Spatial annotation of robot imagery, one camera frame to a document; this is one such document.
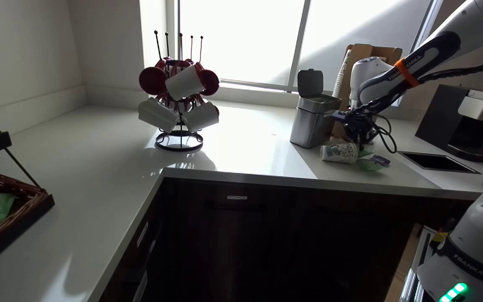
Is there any printed paper cup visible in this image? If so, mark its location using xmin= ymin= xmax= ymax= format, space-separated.
xmin=320 ymin=142 xmax=359 ymax=164

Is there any purple packet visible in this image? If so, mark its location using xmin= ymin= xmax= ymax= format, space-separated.
xmin=369 ymin=154 xmax=391 ymax=168

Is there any silver countertop bin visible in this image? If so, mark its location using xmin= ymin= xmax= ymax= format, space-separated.
xmin=290 ymin=69 xmax=343 ymax=149

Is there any stack of paper cups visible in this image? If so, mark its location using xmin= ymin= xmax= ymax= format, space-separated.
xmin=332 ymin=49 xmax=352 ymax=99

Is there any grey bin lid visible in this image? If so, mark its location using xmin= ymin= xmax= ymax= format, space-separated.
xmin=297 ymin=69 xmax=324 ymax=98

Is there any brown cardboard box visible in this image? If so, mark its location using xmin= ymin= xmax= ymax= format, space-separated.
xmin=334 ymin=43 xmax=403 ymax=139

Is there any black and silver coffee machine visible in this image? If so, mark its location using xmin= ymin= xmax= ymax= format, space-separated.
xmin=415 ymin=83 xmax=483 ymax=164

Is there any window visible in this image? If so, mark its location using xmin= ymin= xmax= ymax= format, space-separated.
xmin=165 ymin=0 xmax=444 ymax=94

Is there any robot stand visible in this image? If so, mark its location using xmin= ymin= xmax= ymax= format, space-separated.
xmin=398 ymin=226 xmax=440 ymax=302

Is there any red mug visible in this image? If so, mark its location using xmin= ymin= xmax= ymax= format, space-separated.
xmin=138 ymin=66 xmax=169 ymax=96
xmin=197 ymin=69 xmax=221 ymax=96
xmin=156 ymin=57 xmax=203 ymax=78

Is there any white mug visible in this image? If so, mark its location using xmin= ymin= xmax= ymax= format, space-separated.
xmin=182 ymin=101 xmax=220 ymax=133
xmin=165 ymin=64 xmax=207 ymax=102
xmin=138 ymin=97 xmax=180 ymax=133

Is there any tiered wicker basket stand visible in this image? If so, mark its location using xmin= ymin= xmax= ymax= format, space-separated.
xmin=0 ymin=100 xmax=55 ymax=277

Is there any black wire mug tree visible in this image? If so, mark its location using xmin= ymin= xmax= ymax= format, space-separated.
xmin=153 ymin=30 xmax=204 ymax=152

